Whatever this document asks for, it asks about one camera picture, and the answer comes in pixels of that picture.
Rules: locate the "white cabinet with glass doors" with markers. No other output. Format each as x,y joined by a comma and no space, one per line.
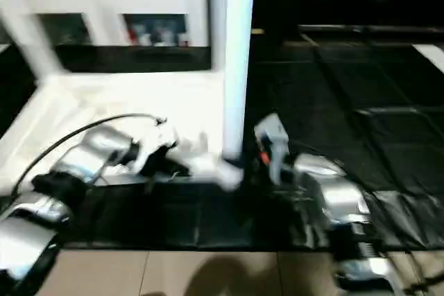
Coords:
104,5

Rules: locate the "crumpled black plastic sheet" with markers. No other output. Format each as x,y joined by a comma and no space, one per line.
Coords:
361,123

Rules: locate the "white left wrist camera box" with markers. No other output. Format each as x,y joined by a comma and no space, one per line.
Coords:
163,145

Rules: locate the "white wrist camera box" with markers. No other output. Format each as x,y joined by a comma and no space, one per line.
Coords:
270,129
163,145

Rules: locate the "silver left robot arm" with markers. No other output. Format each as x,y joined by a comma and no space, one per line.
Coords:
69,178

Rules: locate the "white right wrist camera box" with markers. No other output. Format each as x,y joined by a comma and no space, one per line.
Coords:
270,129

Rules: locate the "small yellow label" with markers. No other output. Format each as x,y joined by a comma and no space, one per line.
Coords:
257,31

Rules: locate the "black work mat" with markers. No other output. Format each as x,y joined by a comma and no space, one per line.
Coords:
208,213

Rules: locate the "dark low furniture silver edge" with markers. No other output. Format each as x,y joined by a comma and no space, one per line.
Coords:
368,30

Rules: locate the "white plastic table top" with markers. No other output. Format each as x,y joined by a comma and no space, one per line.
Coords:
125,109

